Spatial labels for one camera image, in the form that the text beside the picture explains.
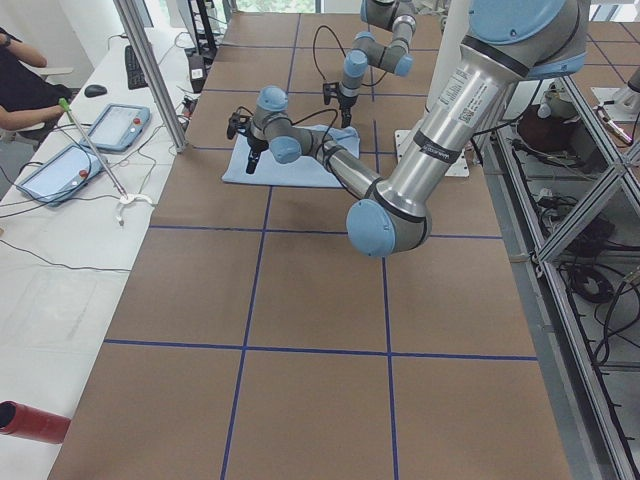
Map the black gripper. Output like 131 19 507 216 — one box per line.
226 107 268 175
322 82 358 128

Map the light blue t-shirt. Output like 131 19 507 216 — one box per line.
222 134 340 188

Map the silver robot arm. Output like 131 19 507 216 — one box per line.
227 1 589 257
323 0 416 128

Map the upper blue teach pendant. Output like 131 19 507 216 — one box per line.
87 103 151 153

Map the blue teach pendant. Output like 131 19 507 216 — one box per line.
17 145 102 206
87 103 151 153

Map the black computer keyboard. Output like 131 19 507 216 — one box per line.
124 45 147 90

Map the black computer mouse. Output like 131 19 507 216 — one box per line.
84 84 108 98

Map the lower blue teach pendant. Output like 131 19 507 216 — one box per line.
17 145 102 206

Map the metal rod with green tip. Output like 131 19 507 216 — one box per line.
58 97 127 198

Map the seated person in black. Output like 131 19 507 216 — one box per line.
1 29 74 143

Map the red fire extinguisher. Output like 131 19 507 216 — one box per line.
1 401 71 444

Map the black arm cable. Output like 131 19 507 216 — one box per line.
234 104 341 151
312 24 396 96

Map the grey aluminium frame post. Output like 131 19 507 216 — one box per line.
114 0 187 153

